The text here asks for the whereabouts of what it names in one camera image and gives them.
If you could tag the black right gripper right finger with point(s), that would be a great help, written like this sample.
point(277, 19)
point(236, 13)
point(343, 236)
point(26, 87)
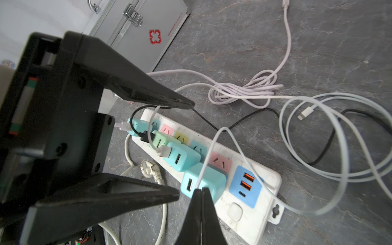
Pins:
point(211, 233)

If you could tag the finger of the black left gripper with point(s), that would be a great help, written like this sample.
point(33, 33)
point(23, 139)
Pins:
point(66, 214)
point(128, 79)

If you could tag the teal charger with cable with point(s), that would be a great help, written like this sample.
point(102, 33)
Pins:
point(139, 126)

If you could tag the grey metal first-aid box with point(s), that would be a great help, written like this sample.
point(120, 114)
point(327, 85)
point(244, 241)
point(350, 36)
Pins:
point(140, 30)

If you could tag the green charger with black cable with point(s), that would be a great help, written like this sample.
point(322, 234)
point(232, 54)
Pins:
point(161, 139)

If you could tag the white colourful power strip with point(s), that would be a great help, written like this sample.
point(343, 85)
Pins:
point(247, 204)

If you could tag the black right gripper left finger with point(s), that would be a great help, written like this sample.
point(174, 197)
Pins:
point(190, 233)

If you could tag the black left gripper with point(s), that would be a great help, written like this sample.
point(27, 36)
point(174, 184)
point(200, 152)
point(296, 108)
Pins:
point(52, 134)

